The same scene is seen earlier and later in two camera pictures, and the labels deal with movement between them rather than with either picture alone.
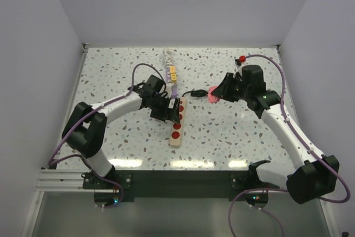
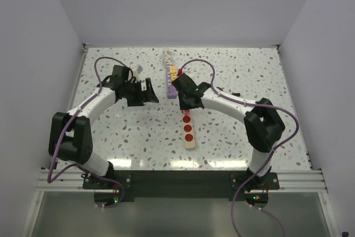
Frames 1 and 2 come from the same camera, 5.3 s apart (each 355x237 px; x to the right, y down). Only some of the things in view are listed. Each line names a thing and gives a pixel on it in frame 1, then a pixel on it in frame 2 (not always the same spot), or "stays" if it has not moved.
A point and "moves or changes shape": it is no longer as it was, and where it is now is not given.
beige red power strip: [177, 128] to [188, 131]
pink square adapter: [212, 98] moves or changes shape
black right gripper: [223, 90] to [182, 106]
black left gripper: [171, 114] to [147, 95]
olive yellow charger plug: [173, 77] stays
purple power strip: [173, 85] stays
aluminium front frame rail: [50, 181] stays
